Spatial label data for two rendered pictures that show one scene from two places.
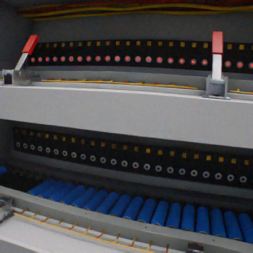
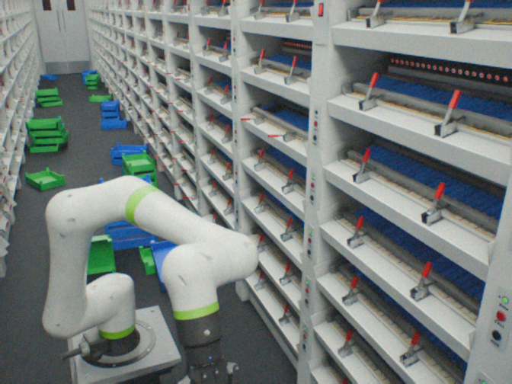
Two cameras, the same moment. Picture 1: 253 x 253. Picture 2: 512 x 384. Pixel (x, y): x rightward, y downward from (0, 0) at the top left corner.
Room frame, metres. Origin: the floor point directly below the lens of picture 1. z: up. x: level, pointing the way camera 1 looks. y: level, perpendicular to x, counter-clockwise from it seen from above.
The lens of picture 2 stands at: (-0.83, -1.22, 1.38)
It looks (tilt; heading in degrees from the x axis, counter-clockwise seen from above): 22 degrees down; 51
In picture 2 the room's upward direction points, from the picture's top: straight up
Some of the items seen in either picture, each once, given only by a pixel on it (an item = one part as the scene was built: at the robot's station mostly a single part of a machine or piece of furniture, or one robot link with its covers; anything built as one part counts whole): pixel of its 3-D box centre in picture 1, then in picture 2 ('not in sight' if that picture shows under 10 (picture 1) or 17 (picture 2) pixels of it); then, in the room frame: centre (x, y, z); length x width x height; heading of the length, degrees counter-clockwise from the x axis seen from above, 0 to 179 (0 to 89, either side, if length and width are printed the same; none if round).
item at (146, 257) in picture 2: not in sight; (168, 255); (0.24, 0.90, 0.04); 0.30 x 0.20 x 0.08; 163
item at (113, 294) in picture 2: not in sight; (111, 305); (-0.40, 0.06, 0.46); 0.16 x 0.13 x 0.19; 7
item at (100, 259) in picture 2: not in sight; (84, 257); (-0.17, 1.07, 0.10); 0.30 x 0.08 x 0.20; 160
